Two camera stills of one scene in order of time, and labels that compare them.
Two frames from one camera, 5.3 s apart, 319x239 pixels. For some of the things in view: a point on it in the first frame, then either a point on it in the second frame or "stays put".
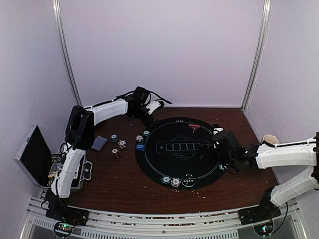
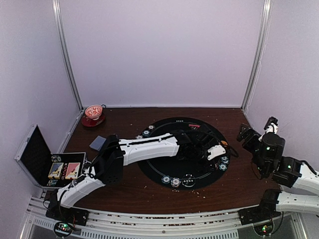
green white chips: x=222 y=167 stays put
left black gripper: x=152 y=125 -> x=209 y=166
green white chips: x=166 y=179 stays put
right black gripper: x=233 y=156 -> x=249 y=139
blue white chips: x=175 y=182 stays put
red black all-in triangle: x=194 y=127 stays put
